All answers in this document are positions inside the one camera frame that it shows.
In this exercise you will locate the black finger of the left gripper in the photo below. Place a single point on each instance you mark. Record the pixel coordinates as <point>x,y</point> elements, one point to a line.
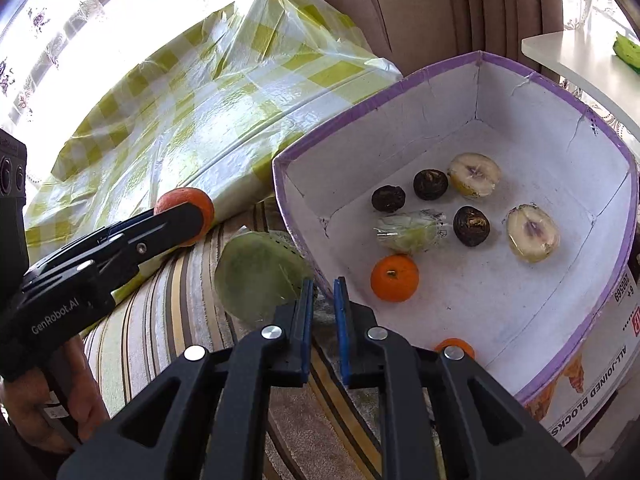
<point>113,262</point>
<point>98,236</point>

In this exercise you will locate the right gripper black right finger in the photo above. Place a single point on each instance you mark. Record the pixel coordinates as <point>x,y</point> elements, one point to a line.
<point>441,414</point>

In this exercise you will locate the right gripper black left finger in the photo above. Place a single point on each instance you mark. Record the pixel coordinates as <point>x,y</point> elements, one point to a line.
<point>205,416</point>

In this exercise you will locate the red-orange blood orange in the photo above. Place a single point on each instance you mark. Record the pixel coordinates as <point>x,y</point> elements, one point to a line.
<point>191,213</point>

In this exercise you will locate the left hand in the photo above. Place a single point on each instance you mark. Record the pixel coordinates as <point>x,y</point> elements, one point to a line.
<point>25,398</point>

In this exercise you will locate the orange tangerine behind finger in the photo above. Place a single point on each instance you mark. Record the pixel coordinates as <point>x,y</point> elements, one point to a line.
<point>457,345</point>

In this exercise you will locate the green wrapped mango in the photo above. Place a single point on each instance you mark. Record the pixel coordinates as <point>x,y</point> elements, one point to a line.
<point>257,272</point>

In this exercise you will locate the yellow-green checkered plastic cover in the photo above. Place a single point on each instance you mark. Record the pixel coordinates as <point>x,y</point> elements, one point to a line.
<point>210,109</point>

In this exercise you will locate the small orange tangerine in box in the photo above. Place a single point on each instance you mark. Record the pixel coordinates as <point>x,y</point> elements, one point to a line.
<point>395,278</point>

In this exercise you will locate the halved yellow fruit front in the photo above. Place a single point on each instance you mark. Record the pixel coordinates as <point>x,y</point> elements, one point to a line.
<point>532,234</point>

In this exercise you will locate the halved yellow fruit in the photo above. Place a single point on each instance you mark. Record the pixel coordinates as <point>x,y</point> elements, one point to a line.
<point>474,175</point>
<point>532,234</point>

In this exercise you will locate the dark round fruit front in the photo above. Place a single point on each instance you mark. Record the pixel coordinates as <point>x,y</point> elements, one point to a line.
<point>471,226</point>

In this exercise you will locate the dark round fruit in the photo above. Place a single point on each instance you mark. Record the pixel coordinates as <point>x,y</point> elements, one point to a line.
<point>471,226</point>
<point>388,198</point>
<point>430,184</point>

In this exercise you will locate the floral sheer curtain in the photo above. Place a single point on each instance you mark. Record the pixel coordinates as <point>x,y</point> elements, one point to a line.
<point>33,36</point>

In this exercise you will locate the plastic-wrapped green fruit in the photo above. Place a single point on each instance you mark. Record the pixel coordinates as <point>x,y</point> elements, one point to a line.
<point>411,232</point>

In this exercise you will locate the purple-rimmed white cardboard box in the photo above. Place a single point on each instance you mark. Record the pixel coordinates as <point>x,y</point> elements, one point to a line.
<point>477,203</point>

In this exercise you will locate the dark round fruit left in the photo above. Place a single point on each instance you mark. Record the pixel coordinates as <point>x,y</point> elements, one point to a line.
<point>388,198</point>

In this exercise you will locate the dark round fruit back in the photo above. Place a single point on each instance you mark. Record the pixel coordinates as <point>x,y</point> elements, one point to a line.
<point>430,184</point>

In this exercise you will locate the halved yellow fruit back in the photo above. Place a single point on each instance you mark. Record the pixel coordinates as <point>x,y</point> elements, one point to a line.
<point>474,175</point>

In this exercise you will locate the white table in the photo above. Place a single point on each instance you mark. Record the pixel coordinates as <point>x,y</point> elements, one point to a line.
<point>590,63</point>

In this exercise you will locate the green bananas on table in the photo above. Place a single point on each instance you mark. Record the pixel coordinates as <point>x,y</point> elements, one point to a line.
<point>627,51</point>

